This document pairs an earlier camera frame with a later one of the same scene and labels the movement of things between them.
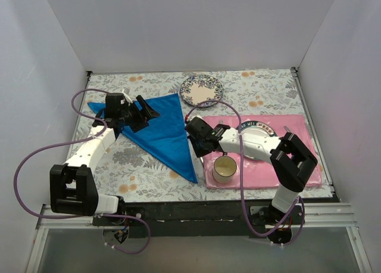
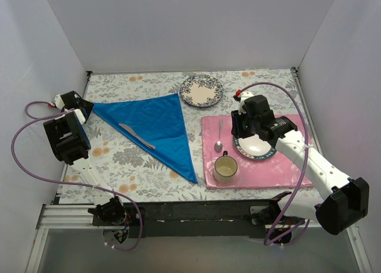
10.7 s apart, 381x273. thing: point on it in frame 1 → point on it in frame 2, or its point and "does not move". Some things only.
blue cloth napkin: x=165 y=136 does not move
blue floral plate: x=201 y=87 does not move
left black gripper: x=137 y=112 → x=86 y=106
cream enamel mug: x=224 y=168 does not move
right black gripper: x=197 y=143 → x=237 y=125
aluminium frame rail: x=321 y=215 does not move
